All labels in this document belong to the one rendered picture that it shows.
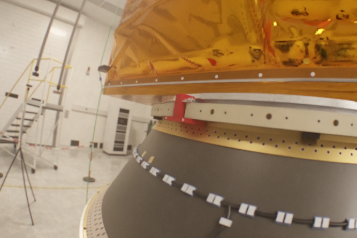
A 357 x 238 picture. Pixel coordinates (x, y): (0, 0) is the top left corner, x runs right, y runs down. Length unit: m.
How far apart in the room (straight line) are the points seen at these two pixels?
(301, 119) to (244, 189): 0.20
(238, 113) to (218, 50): 0.25
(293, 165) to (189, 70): 0.49
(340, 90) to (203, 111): 0.38
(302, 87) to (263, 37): 0.19
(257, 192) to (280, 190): 0.05
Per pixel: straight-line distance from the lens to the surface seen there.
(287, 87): 0.57
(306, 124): 0.46
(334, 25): 0.59
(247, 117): 0.48
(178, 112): 0.61
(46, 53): 7.79
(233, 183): 0.48
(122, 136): 8.09
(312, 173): 0.48
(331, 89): 0.55
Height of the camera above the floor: 1.64
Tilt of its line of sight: 6 degrees up
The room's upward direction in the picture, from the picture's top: 9 degrees clockwise
